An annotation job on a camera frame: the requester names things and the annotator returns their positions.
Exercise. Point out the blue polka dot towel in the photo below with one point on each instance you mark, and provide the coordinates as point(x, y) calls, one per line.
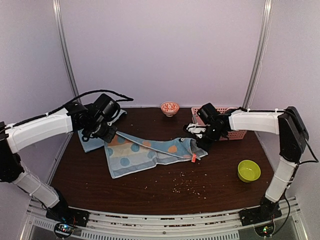
point(127, 154)

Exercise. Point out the plain light blue towel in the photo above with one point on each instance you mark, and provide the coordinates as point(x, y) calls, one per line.
point(96, 143)

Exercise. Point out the right aluminium frame post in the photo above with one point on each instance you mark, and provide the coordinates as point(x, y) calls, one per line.
point(260, 50)

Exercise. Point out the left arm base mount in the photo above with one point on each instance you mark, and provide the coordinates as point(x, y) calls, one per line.
point(73, 217)

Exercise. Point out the left aluminium frame post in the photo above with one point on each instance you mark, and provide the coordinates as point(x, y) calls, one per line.
point(64, 47)

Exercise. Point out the pink plastic basket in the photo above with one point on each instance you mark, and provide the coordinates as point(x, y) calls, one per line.
point(232, 135)

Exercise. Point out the orange patterned ceramic bowl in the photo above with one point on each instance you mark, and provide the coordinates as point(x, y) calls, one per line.
point(169, 108)

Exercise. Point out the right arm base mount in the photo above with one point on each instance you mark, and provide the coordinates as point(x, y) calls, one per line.
point(252, 216)

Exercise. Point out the lime green bowl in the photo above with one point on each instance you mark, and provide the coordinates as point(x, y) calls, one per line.
point(248, 171)

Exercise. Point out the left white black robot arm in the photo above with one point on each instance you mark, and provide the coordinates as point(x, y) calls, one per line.
point(17, 136)

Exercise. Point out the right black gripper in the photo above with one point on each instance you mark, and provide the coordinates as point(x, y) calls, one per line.
point(207, 146)

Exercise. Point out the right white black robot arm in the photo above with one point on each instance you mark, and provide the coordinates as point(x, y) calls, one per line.
point(286, 123)

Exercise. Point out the front aluminium rail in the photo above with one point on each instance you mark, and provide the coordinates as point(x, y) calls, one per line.
point(221, 225)

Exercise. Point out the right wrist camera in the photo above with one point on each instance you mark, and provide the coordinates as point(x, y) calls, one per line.
point(196, 129)

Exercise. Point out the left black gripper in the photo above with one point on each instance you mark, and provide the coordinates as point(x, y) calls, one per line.
point(108, 136)

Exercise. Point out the aluminium frame post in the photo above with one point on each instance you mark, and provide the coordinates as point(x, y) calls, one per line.
point(64, 47)
point(260, 50)

